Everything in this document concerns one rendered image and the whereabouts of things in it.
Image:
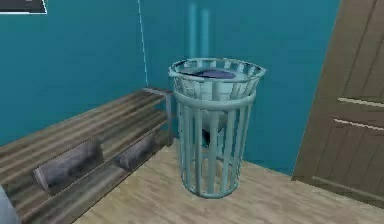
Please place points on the pale blue slatted bin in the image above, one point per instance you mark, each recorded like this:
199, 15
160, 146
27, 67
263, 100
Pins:
213, 100

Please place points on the brown wooden slatted shelf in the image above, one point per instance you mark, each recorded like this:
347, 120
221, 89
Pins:
110, 116

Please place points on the grey cylinder roll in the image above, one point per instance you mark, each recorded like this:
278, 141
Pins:
136, 151
66, 165

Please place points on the brown wooden room door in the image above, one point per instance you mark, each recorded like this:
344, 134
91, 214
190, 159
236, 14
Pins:
350, 110

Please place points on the pale grey rounded object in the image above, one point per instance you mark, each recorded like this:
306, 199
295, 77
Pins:
6, 208

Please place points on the dark framed wall picture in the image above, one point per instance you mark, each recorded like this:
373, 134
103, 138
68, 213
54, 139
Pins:
20, 6

